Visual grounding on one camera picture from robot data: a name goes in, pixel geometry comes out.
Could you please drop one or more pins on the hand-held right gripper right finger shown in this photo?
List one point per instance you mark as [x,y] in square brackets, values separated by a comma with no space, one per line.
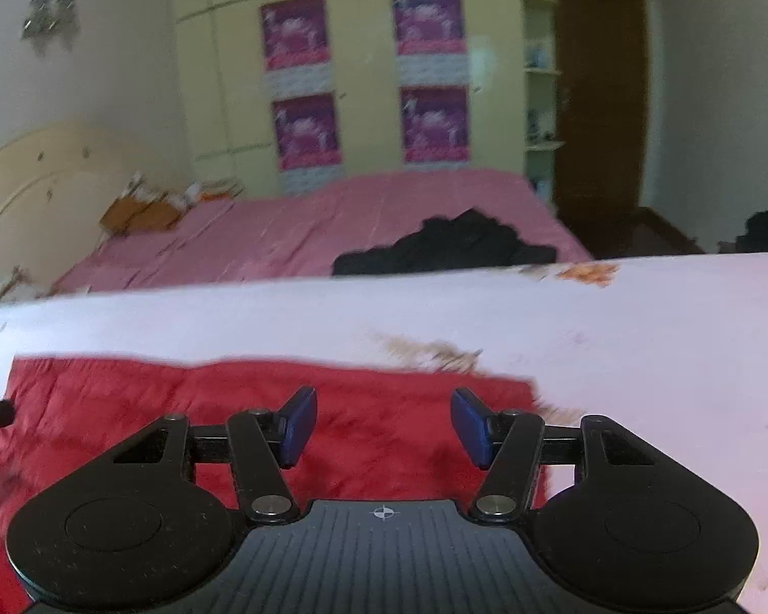
[470,425]

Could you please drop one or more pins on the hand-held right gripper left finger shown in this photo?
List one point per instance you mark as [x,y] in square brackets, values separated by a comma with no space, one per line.
[297,425]

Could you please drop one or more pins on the red puffer jacket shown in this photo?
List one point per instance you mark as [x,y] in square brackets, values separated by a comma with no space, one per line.
[371,409]

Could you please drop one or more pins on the black cloth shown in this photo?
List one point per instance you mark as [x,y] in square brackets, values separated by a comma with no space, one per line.
[448,243]

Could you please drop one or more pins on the bed with pink sheet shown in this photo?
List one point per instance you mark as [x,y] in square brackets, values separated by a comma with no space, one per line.
[281,236]

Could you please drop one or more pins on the bed with floral sheet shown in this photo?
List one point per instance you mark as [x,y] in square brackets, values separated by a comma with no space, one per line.
[646,345]

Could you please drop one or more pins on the cream round headboard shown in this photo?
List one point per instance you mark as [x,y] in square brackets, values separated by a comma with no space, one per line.
[45,179]

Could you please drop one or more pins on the pale folded cloth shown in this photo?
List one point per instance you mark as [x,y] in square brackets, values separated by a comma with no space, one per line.
[217,190]

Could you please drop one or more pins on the cream corner shelf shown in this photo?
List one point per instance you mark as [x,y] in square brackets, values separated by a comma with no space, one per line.
[541,89]

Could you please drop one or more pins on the brown wooden door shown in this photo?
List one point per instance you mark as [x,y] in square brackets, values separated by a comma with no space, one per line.
[598,96]

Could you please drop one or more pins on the cream wardrobe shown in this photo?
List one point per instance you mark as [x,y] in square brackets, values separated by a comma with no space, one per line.
[365,64]

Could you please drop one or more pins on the blue vase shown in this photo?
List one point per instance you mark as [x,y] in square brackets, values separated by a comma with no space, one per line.
[537,54]

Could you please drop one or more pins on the purple wall poster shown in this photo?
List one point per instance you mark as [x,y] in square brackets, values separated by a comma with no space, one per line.
[294,32]
[435,123]
[429,19]
[307,131]

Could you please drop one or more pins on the wall lamp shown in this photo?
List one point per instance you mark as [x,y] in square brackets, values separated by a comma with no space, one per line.
[50,3]

